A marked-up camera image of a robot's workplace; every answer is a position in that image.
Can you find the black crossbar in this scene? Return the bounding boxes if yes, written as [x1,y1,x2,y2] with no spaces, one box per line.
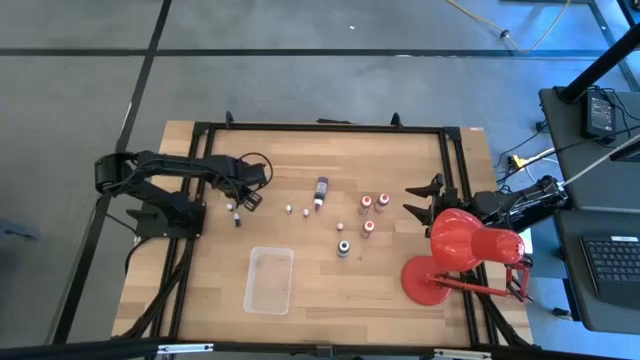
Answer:
[0,337,640,360]

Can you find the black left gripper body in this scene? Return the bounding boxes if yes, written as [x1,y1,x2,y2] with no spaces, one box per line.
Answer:
[221,155,270,198]

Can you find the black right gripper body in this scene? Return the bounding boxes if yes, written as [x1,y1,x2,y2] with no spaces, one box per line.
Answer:
[424,186,477,237]

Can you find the black aluminium table frame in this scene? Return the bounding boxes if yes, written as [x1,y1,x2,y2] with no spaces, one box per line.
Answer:
[112,110,534,354]

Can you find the yellow floor cable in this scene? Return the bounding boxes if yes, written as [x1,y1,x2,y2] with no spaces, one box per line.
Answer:
[446,0,572,55]

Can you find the dark grey side desk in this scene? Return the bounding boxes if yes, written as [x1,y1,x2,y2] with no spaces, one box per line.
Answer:
[552,208,640,336]

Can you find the black laptop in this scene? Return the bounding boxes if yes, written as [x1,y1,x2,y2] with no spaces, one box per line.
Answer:
[579,234,640,310]

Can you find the red desk lamp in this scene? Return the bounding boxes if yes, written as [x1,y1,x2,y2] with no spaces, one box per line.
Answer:
[400,208,534,307]

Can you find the white cable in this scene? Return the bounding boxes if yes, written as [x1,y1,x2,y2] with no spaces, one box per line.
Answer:
[558,132,640,188]

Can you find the clear plastic container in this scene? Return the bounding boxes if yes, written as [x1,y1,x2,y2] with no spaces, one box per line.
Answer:
[243,245,295,316]

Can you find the black power adapter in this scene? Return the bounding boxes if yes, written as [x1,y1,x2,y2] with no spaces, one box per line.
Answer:
[581,88,618,142]

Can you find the silver metal bracket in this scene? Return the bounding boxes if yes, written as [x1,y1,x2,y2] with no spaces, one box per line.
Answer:
[432,348,492,360]
[157,343,215,355]

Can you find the purple food coloring bottle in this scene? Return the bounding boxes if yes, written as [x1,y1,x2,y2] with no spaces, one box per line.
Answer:
[313,175,330,212]

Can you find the black pole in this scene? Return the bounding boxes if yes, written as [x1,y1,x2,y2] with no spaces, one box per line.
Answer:
[556,22,640,105]

